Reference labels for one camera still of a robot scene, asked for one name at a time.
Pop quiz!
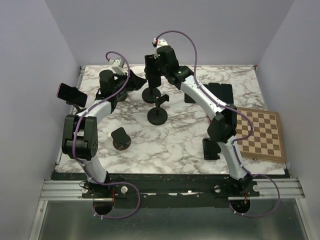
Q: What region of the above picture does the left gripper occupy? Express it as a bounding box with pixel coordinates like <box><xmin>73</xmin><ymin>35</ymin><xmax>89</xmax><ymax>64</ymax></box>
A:
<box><xmin>112</xmin><ymin>69</ymin><xmax>147</xmax><ymax>96</ymax></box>

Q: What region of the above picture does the black clamp stand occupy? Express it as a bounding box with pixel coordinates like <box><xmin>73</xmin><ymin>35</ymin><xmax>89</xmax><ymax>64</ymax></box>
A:
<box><xmin>147</xmin><ymin>94</ymin><xmax>170</xmax><ymax>126</ymax></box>

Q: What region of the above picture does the teal phone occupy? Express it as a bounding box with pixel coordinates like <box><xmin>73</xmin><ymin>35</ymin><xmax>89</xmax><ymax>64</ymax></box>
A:
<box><xmin>208</xmin><ymin>82</ymin><xmax>222</xmax><ymax>99</ymax></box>

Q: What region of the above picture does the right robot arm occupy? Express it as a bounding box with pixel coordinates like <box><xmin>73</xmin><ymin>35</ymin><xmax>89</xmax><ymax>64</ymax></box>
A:
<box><xmin>144</xmin><ymin>45</ymin><xmax>253</xmax><ymax>196</ymax></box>

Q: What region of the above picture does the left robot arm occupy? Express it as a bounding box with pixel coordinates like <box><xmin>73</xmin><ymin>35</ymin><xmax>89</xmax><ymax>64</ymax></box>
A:
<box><xmin>57</xmin><ymin>70</ymin><xmax>147</xmax><ymax>198</ymax></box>

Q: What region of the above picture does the right black folding stand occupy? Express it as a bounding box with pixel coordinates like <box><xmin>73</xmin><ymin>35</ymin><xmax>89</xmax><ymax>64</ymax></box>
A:
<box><xmin>202</xmin><ymin>138</ymin><xmax>221</xmax><ymax>161</ymax></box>

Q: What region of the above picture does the wooden chessboard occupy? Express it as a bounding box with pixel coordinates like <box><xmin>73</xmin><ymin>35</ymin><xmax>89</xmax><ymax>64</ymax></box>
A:
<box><xmin>237</xmin><ymin>107</ymin><xmax>286</xmax><ymax>164</ymax></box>

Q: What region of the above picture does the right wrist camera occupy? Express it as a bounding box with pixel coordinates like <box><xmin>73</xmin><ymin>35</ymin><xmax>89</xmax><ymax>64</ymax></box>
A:
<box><xmin>152</xmin><ymin>38</ymin><xmax>168</xmax><ymax>49</ymax></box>

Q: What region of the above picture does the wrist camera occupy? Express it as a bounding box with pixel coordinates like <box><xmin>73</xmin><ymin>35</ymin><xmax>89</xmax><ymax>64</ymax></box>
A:
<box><xmin>152</xmin><ymin>38</ymin><xmax>168</xmax><ymax>49</ymax></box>
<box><xmin>108</xmin><ymin>57</ymin><xmax>126</xmax><ymax>75</ymax></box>

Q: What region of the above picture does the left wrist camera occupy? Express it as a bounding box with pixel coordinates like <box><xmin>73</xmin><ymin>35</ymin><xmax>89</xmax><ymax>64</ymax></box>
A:
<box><xmin>108</xmin><ymin>57</ymin><xmax>126</xmax><ymax>75</ymax></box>

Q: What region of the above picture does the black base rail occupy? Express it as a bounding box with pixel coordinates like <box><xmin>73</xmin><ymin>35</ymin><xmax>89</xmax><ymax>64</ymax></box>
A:
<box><xmin>80</xmin><ymin>173</ymin><xmax>260</xmax><ymax>209</ymax></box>

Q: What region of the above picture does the aluminium frame rail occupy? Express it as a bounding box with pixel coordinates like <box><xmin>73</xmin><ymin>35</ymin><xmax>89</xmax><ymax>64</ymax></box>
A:
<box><xmin>29</xmin><ymin>173</ymin><xmax>308</xmax><ymax>240</ymax></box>

